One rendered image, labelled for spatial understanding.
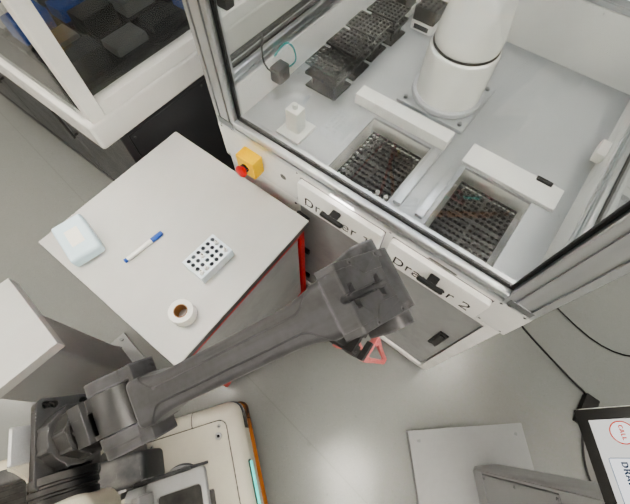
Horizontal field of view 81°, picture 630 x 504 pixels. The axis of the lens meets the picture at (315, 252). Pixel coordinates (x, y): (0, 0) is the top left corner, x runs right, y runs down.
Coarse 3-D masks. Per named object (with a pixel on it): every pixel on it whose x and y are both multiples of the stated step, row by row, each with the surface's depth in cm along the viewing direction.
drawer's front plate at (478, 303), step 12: (396, 240) 98; (396, 252) 99; (408, 252) 96; (408, 264) 100; (420, 264) 96; (432, 264) 95; (444, 276) 93; (444, 288) 97; (456, 288) 94; (468, 288) 92; (456, 300) 98; (468, 300) 94; (480, 300) 91; (468, 312) 99; (480, 312) 95
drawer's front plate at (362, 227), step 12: (300, 180) 106; (300, 192) 109; (312, 192) 104; (300, 204) 115; (324, 204) 105; (336, 204) 102; (348, 216) 101; (360, 216) 101; (348, 228) 107; (360, 228) 102; (372, 228) 99; (360, 240) 107
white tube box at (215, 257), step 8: (208, 240) 112; (200, 248) 110; (208, 248) 110; (216, 248) 110; (192, 256) 110; (208, 256) 109; (216, 256) 109; (224, 256) 109; (232, 256) 113; (184, 264) 108; (192, 264) 109; (200, 264) 108; (208, 264) 108; (216, 264) 108; (224, 264) 112; (192, 272) 109; (208, 272) 107; (216, 272) 111
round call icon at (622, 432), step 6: (606, 420) 72; (612, 420) 72; (618, 420) 71; (624, 420) 70; (612, 426) 72; (618, 426) 71; (624, 426) 70; (612, 432) 71; (618, 432) 71; (624, 432) 70; (612, 438) 71; (618, 438) 70; (624, 438) 70; (618, 444) 70; (624, 444) 70
